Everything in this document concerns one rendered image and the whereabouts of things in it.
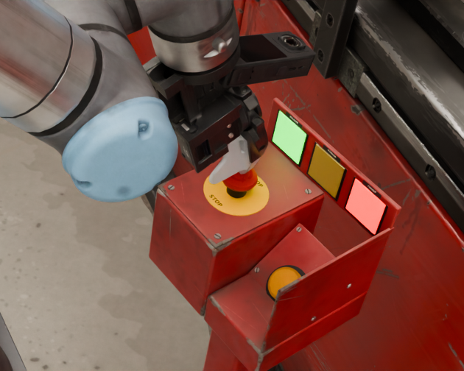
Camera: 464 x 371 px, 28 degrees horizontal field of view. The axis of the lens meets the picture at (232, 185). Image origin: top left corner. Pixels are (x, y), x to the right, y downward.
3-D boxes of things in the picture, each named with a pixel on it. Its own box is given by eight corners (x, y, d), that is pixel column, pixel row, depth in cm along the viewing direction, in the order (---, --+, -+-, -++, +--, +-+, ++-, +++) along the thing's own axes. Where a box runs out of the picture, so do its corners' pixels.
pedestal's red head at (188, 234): (146, 257, 108) (160, 144, 95) (251, 206, 116) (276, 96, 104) (254, 380, 98) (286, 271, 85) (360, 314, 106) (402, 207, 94)
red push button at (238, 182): (210, 191, 101) (213, 167, 98) (238, 177, 103) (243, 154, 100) (232, 213, 99) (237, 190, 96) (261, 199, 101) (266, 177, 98)
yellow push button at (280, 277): (266, 289, 102) (260, 283, 100) (290, 265, 102) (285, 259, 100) (288, 312, 100) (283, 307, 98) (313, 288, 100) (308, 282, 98)
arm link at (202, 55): (197, -38, 79) (257, 12, 75) (205, 0, 83) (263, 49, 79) (127, 9, 77) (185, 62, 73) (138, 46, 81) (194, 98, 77)
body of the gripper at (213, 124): (154, 132, 91) (126, 51, 81) (222, 84, 93) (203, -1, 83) (200, 179, 87) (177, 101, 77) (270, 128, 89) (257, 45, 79)
